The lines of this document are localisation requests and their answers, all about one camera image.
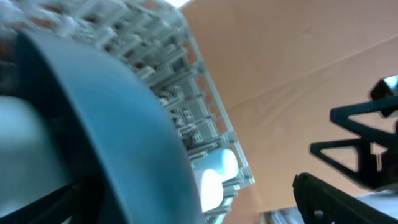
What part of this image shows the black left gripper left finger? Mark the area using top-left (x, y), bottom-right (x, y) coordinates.
top-left (1, 177), bottom-right (103, 224)

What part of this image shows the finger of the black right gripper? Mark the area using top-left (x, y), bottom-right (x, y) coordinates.
top-left (329, 95), bottom-right (398, 147)
top-left (310, 139), bottom-right (397, 190)

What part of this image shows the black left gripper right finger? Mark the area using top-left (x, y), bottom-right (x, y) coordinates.
top-left (292, 173), bottom-right (397, 224)

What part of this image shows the light blue bowl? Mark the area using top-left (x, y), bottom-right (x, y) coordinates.
top-left (1, 96), bottom-right (73, 217)

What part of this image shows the dark blue plate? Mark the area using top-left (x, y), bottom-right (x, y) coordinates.
top-left (15, 31), bottom-right (205, 224)

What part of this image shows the light blue cup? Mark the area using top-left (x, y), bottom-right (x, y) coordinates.
top-left (192, 149), bottom-right (239, 182)

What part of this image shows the grey dishwasher rack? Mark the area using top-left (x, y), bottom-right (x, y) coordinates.
top-left (1, 0), bottom-right (254, 224)

